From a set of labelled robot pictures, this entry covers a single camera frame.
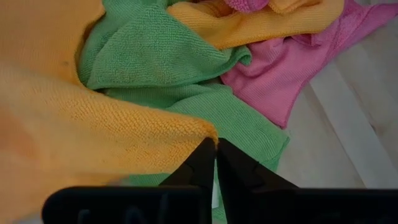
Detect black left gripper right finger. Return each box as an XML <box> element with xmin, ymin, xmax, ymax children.
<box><xmin>216</xmin><ymin>138</ymin><xmax>299</xmax><ymax>189</ymax></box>

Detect orange microfiber towel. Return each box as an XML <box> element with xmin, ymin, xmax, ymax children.
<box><xmin>167</xmin><ymin>0</ymin><xmax>345</xmax><ymax>50</ymax></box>

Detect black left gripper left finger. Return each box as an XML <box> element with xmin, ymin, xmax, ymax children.
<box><xmin>159</xmin><ymin>137</ymin><xmax>218</xmax><ymax>188</ymax></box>

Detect orange towel with white label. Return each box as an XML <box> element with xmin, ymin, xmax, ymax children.
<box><xmin>0</xmin><ymin>0</ymin><xmax>220</xmax><ymax>224</ymax></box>

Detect green microfiber towel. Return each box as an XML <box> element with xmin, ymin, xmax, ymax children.
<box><xmin>76</xmin><ymin>0</ymin><xmax>290</xmax><ymax>224</ymax></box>

